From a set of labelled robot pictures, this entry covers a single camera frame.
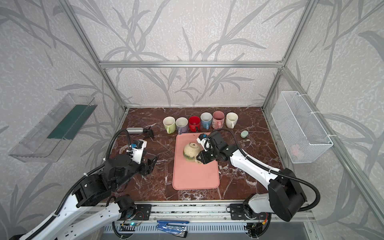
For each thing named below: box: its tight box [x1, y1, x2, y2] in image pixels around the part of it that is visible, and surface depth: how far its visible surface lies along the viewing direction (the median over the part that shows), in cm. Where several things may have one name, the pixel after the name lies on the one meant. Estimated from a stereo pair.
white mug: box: [226, 112, 239, 129], surface depth 105 cm
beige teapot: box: [183, 142, 202, 164], surface depth 82 cm
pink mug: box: [212, 110, 225, 130], surface depth 104 cm
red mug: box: [188, 116, 201, 133], surface depth 104 cm
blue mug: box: [200, 112, 213, 130], surface depth 104 cm
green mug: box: [162, 116, 176, 135], surface depth 102 cm
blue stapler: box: [156, 220, 190, 238], surface depth 69 cm
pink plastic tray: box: [172, 133, 220, 191], surface depth 86 cm
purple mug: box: [175, 116, 189, 135], surface depth 104 cm
